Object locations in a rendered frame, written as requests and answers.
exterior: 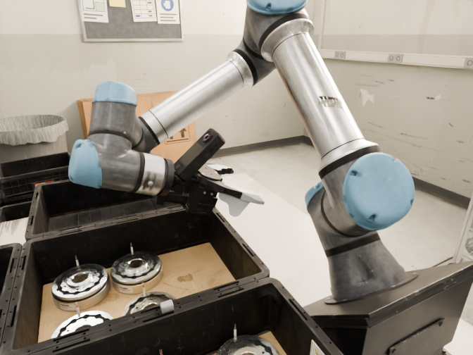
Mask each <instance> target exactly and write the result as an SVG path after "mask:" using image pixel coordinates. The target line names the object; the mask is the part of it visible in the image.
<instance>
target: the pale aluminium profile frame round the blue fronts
mask: <svg viewBox="0 0 473 355"><path fill-rule="evenodd" d="M472 237H473V193H472V198H471V200H470V203H469V207H468V209H467V214H466V216H465V220H464V223H463V226H462V229H461V232H460V236H459V239H458V243H457V246H456V248H455V253H454V255H453V259H452V262H454V263H462V260H463V259H465V260H467V261H473V252H472V251H473V240H472V241H470V242H469V239H470V238H472ZM454 263H449V264H454ZM449 264H448V265H449Z"/></svg>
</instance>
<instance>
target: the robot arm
mask: <svg viewBox="0 0 473 355"><path fill-rule="evenodd" d="M307 2H308V0H246V15H245V22H244V33H243V37H242V40H241V42H240V44H239V45H238V47H237V48H236V49H235V50H233V51H231V52H229V53H228V55H227V60H226V61H224V62H222V63H221V64H220V65H218V66H216V67H214V68H213V69H212V70H210V71H208V72H207V73H206V74H204V75H202V76H200V77H199V78H198V79H196V80H194V81H193V82H191V83H190V84H188V85H187V86H186V87H184V88H182V89H181V90H179V91H178V92H176V93H174V94H173V95H172V96H170V97H168V98H167V99H165V100H164V101H162V102H160V103H159V104H158V105H156V106H154V107H153V108H151V109H150V110H148V111H147V112H145V113H144V114H142V115H140V116H139V117H137V116H136V107H137V94H136V92H135V91H134V90H133V89H132V88H131V87H130V86H129V85H126V84H124V83H122V82H116V81H114V82H112V81H106V82H102V83H100V84H99V85H97V87H96V89H95V93H94V99H93V100H92V113H91V119H90V124H89V134H88V138H87V139H86V140H82V139H79V140H77V141H76V142H75V143H74V146H73V148H72V153H71V157H70V163H69V169H68V176H69V178H70V180H71V181H72V182H74V183H76V184H80V185H84V186H88V187H94V188H97V189H99V188H104V189H113V190H118V191H124V192H134V193H139V194H147V195H152V197H153V198H154V199H155V200H156V205H162V206H163V204H164V202H170V203H176V204H181V205H182V208H185V209H186V211H187V213H196V214H202V215H209V216H210V215H211V213H212V210H213V207H215V205H216V203H217V200H218V198H217V193H219V194H218V197H219V199H220V200H221V201H223V202H226V203H227V204H228V206H229V214H230V215H231V216H234V217H237V216H239V215H240V214H241V213H242V212H243V210H244V209H245V208H246V207H247V206H248V205H249V203H254V204H262V205H264V203H265V202H264V201H263V199H262V198H261V197H260V195H259V194H256V193H253V192H250V191H249V190H247V189H243V188H240V187H238V186H236V185H235V184H232V183H230V182H225V183H223V182H222V180H223V178H222V177H221V176H222V175H225V174H232V173H234V171H233V169H232V168H230V167H227V166H222V165H218V164H214V163H206V162H207V161H208V160H209V159H210V158H211V157H212V156H213V155H214V154H215V153H216V152H217V151H218V150H219V149H220V148H221V147H222V146H223V145H224V144H225V139H224V138H223V137H222V135H221V134H220V133H219V132H217V131H216V130H214V129H213V128H209V129H208V130H207V131H206V132H205V133H204V134H203V135H202V136H201V137H200V138H199V139H198V140H197V141H196V142H195V143H194V144H193V145H192V146H191V147H190V148H189V149H188V150H187V151H186V152H185V153H184V154H183V155H182V156H181V157H180V158H179V159H178V160H177V161H176V162H175V163H173V161H172V160H170V159H166V158H163V157H162V156H156V155H153V154H151V150H152V149H154V148H156V147H157V146H158V145H159V144H161V143H163V142H164V141H165V140H167V139H168V138H170V137H171V136H173V135H174V134H176V133H177V132H179V131H180V130H182V129H183V128H184V127H186V126H187V125H189V124H190V123H192V122H194V121H195V120H196V119H198V118H199V117H201V116H202V115H203V114H205V113H207V112H208V111H209V110H211V109H212V108H214V107H215V106H217V105H218V104H220V103H221V102H223V101H224V100H225V99H227V98H229V97H230V96H231V95H233V94H234V93H236V92H238V91H239V90H240V89H242V88H243V87H244V88H247V89H249V88H251V87H252V86H254V85H255V84H257V83H258V82H260V81H261V80H262V79H263V78H265V77H266V76H268V75H269V74H270V73H271V72H272V71H273V70H275V69H277V71H278V73H279V75H280V77H281V79H282V81H283V83H284V85H285V87H286V90H287V92H288V93H289V96H290V97H291V100H292V101H293V103H294V106H295V107H296V110H297V111H298V114H299V116H300V118H301V120H302V122H303V124H304V126H305V128H306V130H307V132H308V134H309V136H310V139H311V141H312V143H313V145H314V147H315V149H316V151H317V153H318V155H319V157H320V159H321V164H320V167H319V170H318V175H319V176H320V179H321V181H320V182H318V184H317V185H314V186H312V187H311V188H310V189H309V190H308V191H307V192H306V194H305V204H306V208H307V211H308V213H309V214H310V217H311V219H312V221H313V225H314V226H315V229H316V232H317V235H318V237H319V239H320V242H321V245H322V248H323V249H324V252H325V255H326V257H327V260H328V264H329V279H330V284H331V287H330V290H331V293H332V296H333V298H334V299H349V298H353V297H359V296H362V295H365V294H369V293H372V292H376V291H379V290H381V289H385V288H387V287H390V286H392V285H395V284H397V283H400V282H402V281H403V280H405V279H406V278H407V277H408V276H407V274H406V272H405V269H404V268H403V267H402V265H399V263H398V262H397V260H396V259H395V258H394V257H393V255H392V254H391V253H390V251H389V250H388V249H387V248H386V247H385V246H384V244H383V243H382V241H381V238H380V236H379V234H378V232H377V231H378V230H383V229H386V228H388V227H390V226H392V225H393V224H394V223H397V222H398V221H400V220H401V219H403V218H404V217H405V216H406V215H407V213H408V212H409V210H410V209H411V207H412V203H413V201H414V198H415V186H414V182H413V179H412V176H411V174H410V172H409V170H408V169H407V168H406V166H405V165H404V164H403V163H402V162H401V161H399V160H398V159H397V158H396V159H394V158H392V156H391V155H388V154H383V153H382V151H381V149H380V147H379V145H378V144H376V143H374V142H368V141H367V140H365V138H364V137H363V135H362V133H361V131H360V129H359V127H358V125H357V123H356V121H355V120H354V118H353V116H352V114H351V112H350V110H349V109H348V107H347V105H346V102H345V101H344V99H343V97H342V95H341V93H340V91H339V89H338V88H337V86H336V84H335V82H334V80H333V78H332V77H331V75H330V73H329V71H328V69H327V67H326V65H325V64H324V61H323V60H322V58H321V56H320V54H319V52H318V50H317V48H316V47H315V45H314V43H313V41H312V37H313V33H314V25H313V23H312V22H311V20H310V18H309V16H308V14H307V13H306V11H305V5H306V4H307ZM186 203H187V206H186V205H185V204H186ZM187 207H188V208H187ZM195 210H197V211H195ZM198 211H206V212H205V213H204V212H198Z"/></svg>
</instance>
